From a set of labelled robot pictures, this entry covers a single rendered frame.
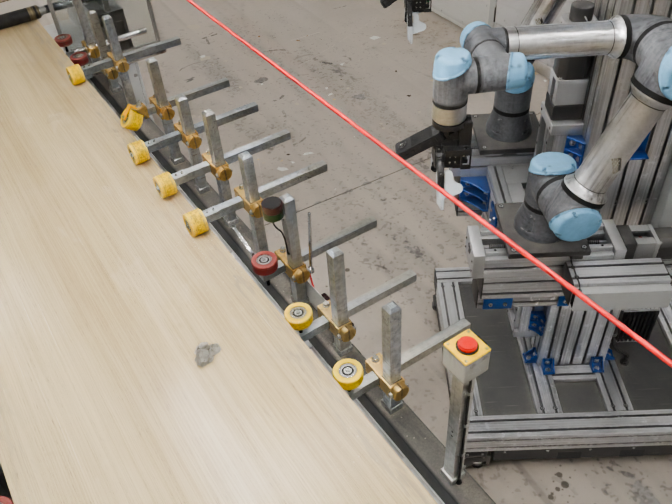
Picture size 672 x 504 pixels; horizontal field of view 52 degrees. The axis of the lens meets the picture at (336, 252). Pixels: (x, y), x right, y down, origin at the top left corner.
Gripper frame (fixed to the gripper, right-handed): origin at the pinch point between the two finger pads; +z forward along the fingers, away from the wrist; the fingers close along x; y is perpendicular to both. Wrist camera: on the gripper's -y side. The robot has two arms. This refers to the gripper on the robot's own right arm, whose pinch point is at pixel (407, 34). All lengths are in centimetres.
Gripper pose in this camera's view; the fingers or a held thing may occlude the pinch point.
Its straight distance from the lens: 237.1
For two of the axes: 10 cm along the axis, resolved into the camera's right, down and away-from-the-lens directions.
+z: 0.6, 7.3, 6.8
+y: 10.0, -0.4, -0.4
